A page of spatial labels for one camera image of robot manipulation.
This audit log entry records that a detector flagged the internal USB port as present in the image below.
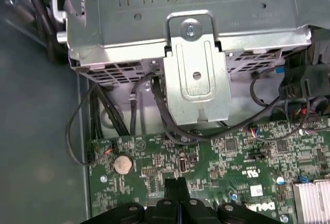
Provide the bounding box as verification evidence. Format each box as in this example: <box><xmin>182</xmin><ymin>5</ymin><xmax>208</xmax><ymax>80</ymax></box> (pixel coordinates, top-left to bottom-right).
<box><xmin>177</xmin><ymin>156</ymin><xmax>189</xmax><ymax>174</ymax></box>

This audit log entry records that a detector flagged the thin black wire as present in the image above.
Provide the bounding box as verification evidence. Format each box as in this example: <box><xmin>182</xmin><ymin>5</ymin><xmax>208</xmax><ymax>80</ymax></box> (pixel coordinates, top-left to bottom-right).
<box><xmin>65</xmin><ymin>83</ymin><xmax>116</xmax><ymax>167</ymax></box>

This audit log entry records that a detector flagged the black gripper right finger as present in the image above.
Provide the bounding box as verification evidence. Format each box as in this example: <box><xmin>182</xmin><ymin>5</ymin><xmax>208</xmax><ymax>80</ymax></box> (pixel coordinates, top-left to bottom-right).
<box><xmin>178</xmin><ymin>177</ymin><xmax>282</xmax><ymax>224</ymax></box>

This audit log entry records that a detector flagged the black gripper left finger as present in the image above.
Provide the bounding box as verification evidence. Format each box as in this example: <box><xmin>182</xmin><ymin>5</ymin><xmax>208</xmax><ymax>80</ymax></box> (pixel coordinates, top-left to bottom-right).
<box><xmin>85</xmin><ymin>178</ymin><xmax>179</xmax><ymax>224</ymax></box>

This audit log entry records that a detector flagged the green motherboard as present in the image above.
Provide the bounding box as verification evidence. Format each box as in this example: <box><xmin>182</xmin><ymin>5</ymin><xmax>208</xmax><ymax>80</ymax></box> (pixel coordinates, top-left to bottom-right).
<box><xmin>87</xmin><ymin>119</ymin><xmax>330</xmax><ymax>224</ymax></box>

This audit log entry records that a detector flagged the perforated metal drive cage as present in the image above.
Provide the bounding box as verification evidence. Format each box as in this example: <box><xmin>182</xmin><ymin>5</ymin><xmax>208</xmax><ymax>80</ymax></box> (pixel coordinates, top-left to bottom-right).
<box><xmin>51</xmin><ymin>0</ymin><xmax>330</xmax><ymax>87</ymax></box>

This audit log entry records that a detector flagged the black connector block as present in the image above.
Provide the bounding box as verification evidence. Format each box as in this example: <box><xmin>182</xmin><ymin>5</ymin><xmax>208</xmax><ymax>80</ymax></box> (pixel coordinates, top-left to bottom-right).
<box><xmin>279</xmin><ymin>63</ymin><xmax>330</xmax><ymax>122</ymax></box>

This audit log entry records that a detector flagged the black cable bundle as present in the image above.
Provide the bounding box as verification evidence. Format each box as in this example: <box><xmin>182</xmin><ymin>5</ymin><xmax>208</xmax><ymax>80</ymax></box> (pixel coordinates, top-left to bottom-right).
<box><xmin>90</xmin><ymin>84</ymin><xmax>129</xmax><ymax>137</ymax></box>
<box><xmin>19</xmin><ymin>0</ymin><xmax>69</xmax><ymax>62</ymax></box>

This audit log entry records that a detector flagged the thick black cable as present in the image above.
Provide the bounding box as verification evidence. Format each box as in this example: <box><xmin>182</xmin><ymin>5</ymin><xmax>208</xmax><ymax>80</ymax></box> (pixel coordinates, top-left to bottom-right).
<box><xmin>152</xmin><ymin>76</ymin><xmax>287</xmax><ymax>145</ymax></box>

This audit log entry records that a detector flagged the silver finned chipset heatsink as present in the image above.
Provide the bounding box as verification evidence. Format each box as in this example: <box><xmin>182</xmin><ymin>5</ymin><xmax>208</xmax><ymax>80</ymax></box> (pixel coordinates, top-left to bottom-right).
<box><xmin>292</xmin><ymin>179</ymin><xmax>330</xmax><ymax>224</ymax></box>

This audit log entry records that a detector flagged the round silver coin battery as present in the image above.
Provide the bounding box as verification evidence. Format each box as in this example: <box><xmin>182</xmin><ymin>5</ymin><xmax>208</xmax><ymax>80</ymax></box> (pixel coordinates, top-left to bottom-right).
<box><xmin>114</xmin><ymin>155</ymin><xmax>134</xmax><ymax>176</ymax></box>

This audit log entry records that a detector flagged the black open PC case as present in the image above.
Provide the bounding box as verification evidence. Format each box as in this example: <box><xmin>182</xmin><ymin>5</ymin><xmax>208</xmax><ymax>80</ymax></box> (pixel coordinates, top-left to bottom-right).
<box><xmin>0</xmin><ymin>0</ymin><xmax>284</xmax><ymax>224</ymax></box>

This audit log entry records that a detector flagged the metal bracket with screw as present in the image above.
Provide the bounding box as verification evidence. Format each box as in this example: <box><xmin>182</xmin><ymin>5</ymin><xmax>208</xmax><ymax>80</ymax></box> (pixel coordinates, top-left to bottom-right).
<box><xmin>162</xmin><ymin>9</ymin><xmax>232</xmax><ymax>127</ymax></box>

